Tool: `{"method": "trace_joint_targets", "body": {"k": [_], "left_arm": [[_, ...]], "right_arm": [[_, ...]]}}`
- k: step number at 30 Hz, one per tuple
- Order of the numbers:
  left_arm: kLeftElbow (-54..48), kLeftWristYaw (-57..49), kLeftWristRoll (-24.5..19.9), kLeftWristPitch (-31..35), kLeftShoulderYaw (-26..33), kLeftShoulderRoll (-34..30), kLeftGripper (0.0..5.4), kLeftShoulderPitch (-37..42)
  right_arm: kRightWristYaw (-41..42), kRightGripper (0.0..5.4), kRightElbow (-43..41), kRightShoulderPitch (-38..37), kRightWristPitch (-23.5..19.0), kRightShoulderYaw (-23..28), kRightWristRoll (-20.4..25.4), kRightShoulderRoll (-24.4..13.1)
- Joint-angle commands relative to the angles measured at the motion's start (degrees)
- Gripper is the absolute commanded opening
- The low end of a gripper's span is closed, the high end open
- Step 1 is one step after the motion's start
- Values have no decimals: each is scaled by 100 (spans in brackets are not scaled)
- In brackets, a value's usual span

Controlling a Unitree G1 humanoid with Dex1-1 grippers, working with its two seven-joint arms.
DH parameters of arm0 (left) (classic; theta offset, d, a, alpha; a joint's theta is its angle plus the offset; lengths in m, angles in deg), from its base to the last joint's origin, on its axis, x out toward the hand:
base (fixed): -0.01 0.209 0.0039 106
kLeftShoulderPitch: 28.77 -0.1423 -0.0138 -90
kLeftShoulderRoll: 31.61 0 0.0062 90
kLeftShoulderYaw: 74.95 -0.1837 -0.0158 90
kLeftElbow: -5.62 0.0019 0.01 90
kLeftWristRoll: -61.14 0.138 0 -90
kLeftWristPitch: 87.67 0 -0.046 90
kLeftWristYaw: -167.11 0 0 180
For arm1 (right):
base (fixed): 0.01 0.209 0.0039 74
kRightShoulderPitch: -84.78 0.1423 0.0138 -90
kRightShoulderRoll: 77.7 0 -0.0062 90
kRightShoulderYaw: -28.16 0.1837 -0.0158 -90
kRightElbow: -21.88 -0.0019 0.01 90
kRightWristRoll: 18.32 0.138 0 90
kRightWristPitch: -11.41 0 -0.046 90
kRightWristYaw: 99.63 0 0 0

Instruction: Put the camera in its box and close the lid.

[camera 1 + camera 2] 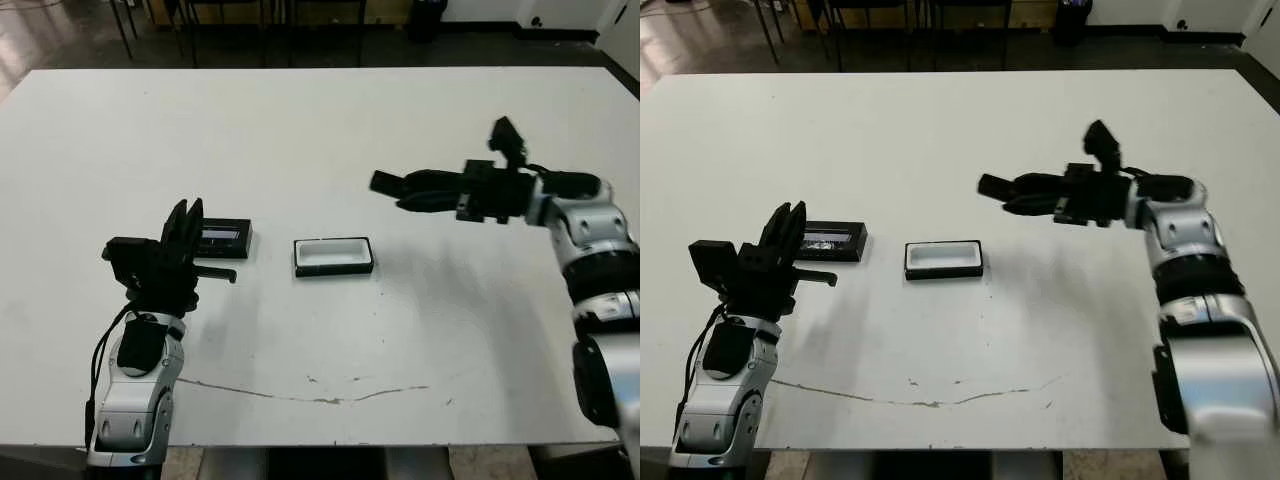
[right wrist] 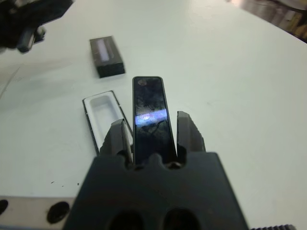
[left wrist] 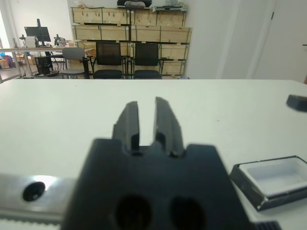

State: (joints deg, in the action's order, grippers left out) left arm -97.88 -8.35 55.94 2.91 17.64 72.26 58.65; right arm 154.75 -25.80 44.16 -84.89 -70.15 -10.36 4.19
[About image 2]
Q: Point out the black box base white insert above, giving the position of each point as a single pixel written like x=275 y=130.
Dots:
x=100 y=107

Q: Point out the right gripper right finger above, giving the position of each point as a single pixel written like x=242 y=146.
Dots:
x=189 y=136

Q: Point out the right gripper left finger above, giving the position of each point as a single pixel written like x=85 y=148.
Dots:
x=115 y=141

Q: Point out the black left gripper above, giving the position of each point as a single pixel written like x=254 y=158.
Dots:
x=14 y=24

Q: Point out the black box lid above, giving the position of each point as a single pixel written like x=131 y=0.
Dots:
x=105 y=55

